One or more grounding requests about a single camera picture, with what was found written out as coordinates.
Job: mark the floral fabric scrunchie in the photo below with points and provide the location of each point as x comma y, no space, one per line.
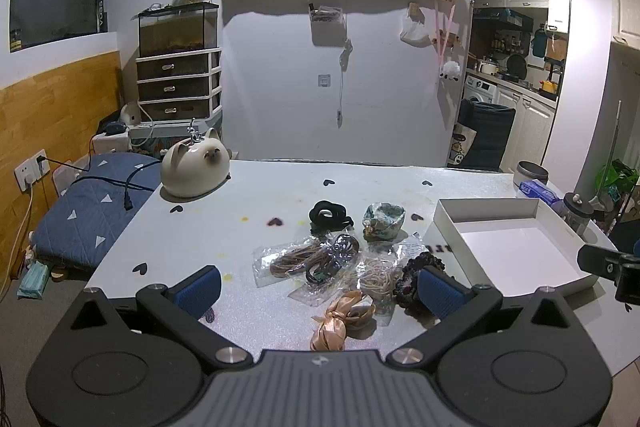
382,221

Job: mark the white wall power outlet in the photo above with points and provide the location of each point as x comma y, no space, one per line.
31,169

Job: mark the white plastic drawer unit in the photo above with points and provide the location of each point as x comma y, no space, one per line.
175,84

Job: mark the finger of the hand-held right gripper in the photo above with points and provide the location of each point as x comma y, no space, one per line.
600,261

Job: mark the beige satin hair bow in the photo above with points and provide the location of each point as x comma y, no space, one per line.
340,322

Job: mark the dark jar with lid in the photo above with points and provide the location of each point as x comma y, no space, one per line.
577,214

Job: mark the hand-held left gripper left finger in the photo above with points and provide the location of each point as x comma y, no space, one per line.
199,292

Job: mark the dark lace scrunchie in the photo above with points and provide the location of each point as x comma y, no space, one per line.
407,279

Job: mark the teal box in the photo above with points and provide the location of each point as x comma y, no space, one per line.
34,279

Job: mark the clear wall organizer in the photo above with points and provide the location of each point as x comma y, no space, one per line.
327,24

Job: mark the round grey tin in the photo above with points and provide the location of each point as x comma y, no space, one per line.
531,172

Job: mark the white shallow cardboard box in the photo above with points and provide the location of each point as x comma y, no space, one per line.
510,247

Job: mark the white wall socket plate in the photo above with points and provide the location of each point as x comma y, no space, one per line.
324,80

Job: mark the blue quilted cushion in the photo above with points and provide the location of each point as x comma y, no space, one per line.
95,212

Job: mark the white hanging pouch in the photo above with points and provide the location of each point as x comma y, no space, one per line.
414,32

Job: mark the white washing machine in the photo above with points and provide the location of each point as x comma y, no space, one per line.
480,89

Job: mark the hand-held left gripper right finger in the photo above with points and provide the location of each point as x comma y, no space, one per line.
440,292

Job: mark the white plush toy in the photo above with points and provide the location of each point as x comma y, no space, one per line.
450,71

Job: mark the black frying pan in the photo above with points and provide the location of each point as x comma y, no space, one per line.
517,67

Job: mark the teal hanging bag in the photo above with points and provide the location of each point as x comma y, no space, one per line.
539,43

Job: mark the yellow kettle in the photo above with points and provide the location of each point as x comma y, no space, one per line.
549,88

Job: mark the cream cat-shaped ceramic container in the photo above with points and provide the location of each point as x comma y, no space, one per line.
192,169

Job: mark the glass fish tank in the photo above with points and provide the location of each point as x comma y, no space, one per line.
175,29

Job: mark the pink ribbon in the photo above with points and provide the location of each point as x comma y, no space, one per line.
442,42

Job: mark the black hair scrunchie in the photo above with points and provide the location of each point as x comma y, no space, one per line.
329,216

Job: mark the black chair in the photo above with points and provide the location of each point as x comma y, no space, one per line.
487,132

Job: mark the printed tote bag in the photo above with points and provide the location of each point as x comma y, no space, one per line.
462,147

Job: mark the white paper label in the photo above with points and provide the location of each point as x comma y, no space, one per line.
413,245

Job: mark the blue tissue packet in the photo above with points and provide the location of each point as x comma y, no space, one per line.
539,191

